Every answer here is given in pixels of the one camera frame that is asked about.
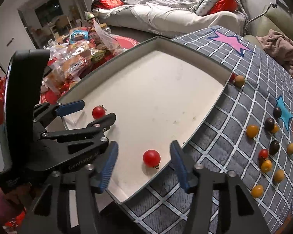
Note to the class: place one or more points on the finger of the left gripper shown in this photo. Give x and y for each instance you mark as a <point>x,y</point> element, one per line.
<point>47,112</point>
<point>94,128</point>

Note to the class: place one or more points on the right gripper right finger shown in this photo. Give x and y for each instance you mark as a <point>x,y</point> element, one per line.
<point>199,181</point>

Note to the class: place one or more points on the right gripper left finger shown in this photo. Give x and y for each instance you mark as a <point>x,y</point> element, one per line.
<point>90,180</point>

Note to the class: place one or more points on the red cherry tomato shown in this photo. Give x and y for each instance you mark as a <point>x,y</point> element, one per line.
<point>151,159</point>
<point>98,112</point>

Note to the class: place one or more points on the orange yellow tomato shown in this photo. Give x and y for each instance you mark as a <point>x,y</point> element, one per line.
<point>252,130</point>

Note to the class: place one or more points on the brown kiwi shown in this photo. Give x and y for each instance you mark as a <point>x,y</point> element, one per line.
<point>239,81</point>
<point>279,176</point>
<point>290,149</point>

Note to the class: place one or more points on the dark plum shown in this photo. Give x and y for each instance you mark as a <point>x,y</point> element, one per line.
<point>277,112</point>
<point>274,147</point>
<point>269,124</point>

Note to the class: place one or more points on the bagged bread snacks pile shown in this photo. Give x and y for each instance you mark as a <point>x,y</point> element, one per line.
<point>79,53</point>

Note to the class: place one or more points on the shallow white tray box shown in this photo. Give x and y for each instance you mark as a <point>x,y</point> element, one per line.
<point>160,91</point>

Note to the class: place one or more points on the grey checked tablecloth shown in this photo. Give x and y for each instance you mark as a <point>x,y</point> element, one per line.
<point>221,143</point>

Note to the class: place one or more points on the small yellow tomato beside plum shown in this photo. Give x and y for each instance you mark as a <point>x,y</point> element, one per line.
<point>275,129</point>

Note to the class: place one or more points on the brown kiwi by box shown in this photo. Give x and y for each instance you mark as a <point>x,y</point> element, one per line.
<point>239,81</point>

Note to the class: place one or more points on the red tomato behind box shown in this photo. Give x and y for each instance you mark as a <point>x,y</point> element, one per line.
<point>232,78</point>

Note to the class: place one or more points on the red gift bag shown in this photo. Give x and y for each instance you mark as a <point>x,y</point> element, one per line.
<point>106,4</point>

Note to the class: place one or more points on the white covered sofa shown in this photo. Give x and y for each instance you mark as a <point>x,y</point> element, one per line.
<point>173,17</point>

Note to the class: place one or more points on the pink brown blanket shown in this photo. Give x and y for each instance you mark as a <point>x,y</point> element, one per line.
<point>279,47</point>

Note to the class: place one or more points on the red cushion on sofa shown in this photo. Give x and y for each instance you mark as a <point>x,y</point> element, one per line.
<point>224,5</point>

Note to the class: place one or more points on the green armchair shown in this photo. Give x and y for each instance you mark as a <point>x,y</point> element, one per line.
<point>272,17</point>

